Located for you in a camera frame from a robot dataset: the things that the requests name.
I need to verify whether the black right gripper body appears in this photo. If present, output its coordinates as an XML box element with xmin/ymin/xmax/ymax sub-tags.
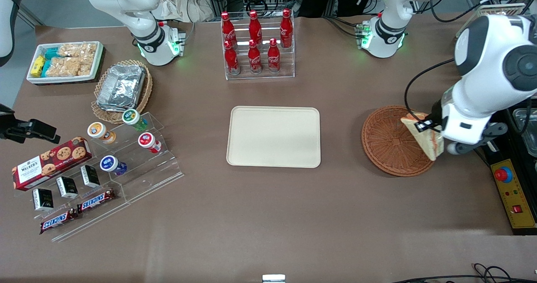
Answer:
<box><xmin>0</xmin><ymin>104</ymin><xmax>17</xmax><ymax>142</ymax></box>

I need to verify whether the triangular sandwich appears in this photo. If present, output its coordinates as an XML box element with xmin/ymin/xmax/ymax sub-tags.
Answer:
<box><xmin>400</xmin><ymin>113</ymin><xmax>446</xmax><ymax>162</ymax></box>

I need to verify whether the round brown wicker basket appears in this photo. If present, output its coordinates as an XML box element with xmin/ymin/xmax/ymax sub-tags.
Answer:
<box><xmin>361</xmin><ymin>105</ymin><xmax>438</xmax><ymax>178</ymax></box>

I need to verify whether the white rectangular snack tray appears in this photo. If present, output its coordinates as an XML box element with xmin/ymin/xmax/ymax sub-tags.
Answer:
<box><xmin>26</xmin><ymin>41</ymin><xmax>104</xmax><ymax>85</ymax></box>

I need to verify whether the oval light wicker basket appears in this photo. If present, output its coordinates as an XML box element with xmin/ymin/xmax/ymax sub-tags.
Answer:
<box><xmin>91</xmin><ymin>59</ymin><xmax>154</xmax><ymax>125</ymax></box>

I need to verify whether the beige plastic tray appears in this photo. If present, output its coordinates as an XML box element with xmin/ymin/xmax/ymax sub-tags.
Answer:
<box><xmin>226</xmin><ymin>106</ymin><xmax>322</xmax><ymax>169</ymax></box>

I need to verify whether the red Walkers cookie box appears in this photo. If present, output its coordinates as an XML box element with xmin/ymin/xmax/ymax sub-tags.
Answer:
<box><xmin>11</xmin><ymin>136</ymin><xmax>93</xmax><ymax>191</ymax></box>

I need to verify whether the orange lid cup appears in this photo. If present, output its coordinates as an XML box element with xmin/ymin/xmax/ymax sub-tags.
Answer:
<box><xmin>86</xmin><ymin>122</ymin><xmax>117</xmax><ymax>145</ymax></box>

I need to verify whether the silver metal container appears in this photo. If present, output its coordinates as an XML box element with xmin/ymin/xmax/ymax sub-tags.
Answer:
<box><xmin>512</xmin><ymin>107</ymin><xmax>537</xmax><ymax>158</ymax></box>

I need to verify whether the small black box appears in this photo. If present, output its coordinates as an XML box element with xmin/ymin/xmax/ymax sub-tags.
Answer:
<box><xmin>32</xmin><ymin>188</ymin><xmax>55</xmax><ymax>212</ymax></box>
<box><xmin>56</xmin><ymin>176</ymin><xmax>79</xmax><ymax>199</ymax></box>
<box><xmin>80</xmin><ymin>165</ymin><xmax>101</xmax><ymax>189</ymax></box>

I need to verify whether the yellow snack pack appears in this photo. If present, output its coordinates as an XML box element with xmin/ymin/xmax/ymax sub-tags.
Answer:
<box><xmin>30</xmin><ymin>55</ymin><xmax>46</xmax><ymax>77</ymax></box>

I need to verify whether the rice cracker snack bag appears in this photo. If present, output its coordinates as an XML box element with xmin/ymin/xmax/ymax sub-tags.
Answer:
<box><xmin>45</xmin><ymin>56</ymin><xmax>94</xmax><ymax>77</ymax></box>
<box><xmin>58</xmin><ymin>42</ymin><xmax>98</xmax><ymax>59</ymax></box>

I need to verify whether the blue lid cup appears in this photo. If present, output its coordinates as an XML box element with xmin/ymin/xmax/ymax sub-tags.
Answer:
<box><xmin>99</xmin><ymin>155</ymin><xmax>128</xmax><ymax>176</ymax></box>

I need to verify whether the black yellow control box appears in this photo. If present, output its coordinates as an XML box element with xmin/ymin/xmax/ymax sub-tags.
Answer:
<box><xmin>482</xmin><ymin>102</ymin><xmax>537</xmax><ymax>236</ymax></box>

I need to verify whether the Snickers chocolate bar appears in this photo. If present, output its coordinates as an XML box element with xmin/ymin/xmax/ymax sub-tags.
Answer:
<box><xmin>77</xmin><ymin>188</ymin><xmax>116</xmax><ymax>214</ymax></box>
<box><xmin>39</xmin><ymin>208</ymin><xmax>79</xmax><ymax>235</ymax></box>

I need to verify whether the stack of foil containers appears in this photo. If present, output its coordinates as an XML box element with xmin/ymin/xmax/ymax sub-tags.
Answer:
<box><xmin>96</xmin><ymin>63</ymin><xmax>146</xmax><ymax>113</ymax></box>

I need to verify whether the green lid cup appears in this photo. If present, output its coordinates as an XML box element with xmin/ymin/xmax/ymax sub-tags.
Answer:
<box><xmin>122</xmin><ymin>108</ymin><xmax>149</xmax><ymax>132</ymax></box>

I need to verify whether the red lid cup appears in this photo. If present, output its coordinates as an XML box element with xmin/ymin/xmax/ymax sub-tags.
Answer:
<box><xmin>138</xmin><ymin>132</ymin><xmax>162</xmax><ymax>154</ymax></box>

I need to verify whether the clear acrylic stepped display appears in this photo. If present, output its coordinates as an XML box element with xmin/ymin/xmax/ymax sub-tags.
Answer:
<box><xmin>14</xmin><ymin>111</ymin><xmax>185</xmax><ymax>243</ymax></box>

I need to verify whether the red cola bottle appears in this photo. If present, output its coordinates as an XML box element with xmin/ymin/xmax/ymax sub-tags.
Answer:
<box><xmin>280</xmin><ymin>9</ymin><xmax>293</xmax><ymax>49</ymax></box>
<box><xmin>248</xmin><ymin>39</ymin><xmax>263</xmax><ymax>74</ymax></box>
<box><xmin>221</xmin><ymin>11</ymin><xmax>237</xmax><ymax>45</ymax></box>
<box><xmin>249</xmin><ymin>10</ymin><xmax>263</xmax><ymax>44</ymax></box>
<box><xmin>224</xmin><ymin>40</ymin><xmax>240</xmax><ymax>75</ymax></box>
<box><xmin>267</xmin><ymin>38</ymin><xmax>281</xmax><ymax>73</ymax></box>

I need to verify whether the clear acrylic bottle rack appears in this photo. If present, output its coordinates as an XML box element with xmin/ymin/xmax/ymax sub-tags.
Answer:
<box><xmin>221</xmin><ymin>12</ymin><xmax>296</xmax><ymax>81</ymax></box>

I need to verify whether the crumpled beige bag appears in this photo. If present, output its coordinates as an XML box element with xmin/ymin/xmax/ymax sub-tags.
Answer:
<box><xmin>152</xmin><ymin>0</ymin><xmax>215</xmax><ymax>23</ymax></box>

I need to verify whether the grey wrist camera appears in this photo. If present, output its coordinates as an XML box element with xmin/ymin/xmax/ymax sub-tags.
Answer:
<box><xmin>446</xmin><ymin>122</ymin><xmax>508</xmax><ymax>155</ymax></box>

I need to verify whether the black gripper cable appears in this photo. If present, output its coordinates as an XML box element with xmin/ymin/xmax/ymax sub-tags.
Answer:
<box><xmin>404</xmin><ymin>58</ymin><xmax>458</xmax><ymax>125</ymax></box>

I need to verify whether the black overhead cable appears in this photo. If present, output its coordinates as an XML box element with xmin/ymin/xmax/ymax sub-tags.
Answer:
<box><xmin>430</xmin><ymin>0</ymin><xmax>537</xmax><ymax>23</ymax></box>

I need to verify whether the white wire rack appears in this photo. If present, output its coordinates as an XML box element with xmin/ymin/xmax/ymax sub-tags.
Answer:
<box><xmin>456</xmin><ymin>3</ymin><xmax>530</xmax><ymax>38</ymax></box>

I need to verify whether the black floor cable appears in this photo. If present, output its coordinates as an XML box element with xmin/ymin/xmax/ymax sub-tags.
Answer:
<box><xmin>390</xmin><ymin>262</ymin><xmax>537</xmax><ymax>283</ymax></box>

